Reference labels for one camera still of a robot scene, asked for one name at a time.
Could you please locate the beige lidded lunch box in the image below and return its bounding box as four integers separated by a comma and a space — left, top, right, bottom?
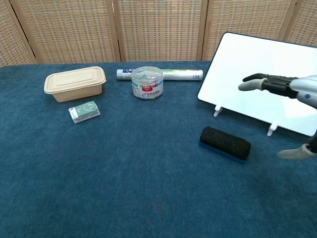
44, 66, 106, 103

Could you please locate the clear plastic round jar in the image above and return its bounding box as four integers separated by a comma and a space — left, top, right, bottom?
131, 66, 164, 100

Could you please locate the black whiteboard eraser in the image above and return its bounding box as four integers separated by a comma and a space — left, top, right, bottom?
198, 125, 252, 165

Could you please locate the white magnetic whiteboard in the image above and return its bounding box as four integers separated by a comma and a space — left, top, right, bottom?
197, 32, 317, 137

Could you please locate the woven rattan folding screen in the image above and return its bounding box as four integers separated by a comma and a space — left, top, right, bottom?
0, 0, 317, 67

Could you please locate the blue felt table cloth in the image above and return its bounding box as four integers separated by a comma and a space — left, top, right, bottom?
0, 60, 317, 238

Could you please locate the white cling film roll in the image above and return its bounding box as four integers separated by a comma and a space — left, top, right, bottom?
116, 68, 204, 81

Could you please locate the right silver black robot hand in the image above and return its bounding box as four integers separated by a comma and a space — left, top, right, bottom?
238, 73, 317, 160

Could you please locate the small green white box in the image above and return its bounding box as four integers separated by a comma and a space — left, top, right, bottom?
68, 100, 101, 124

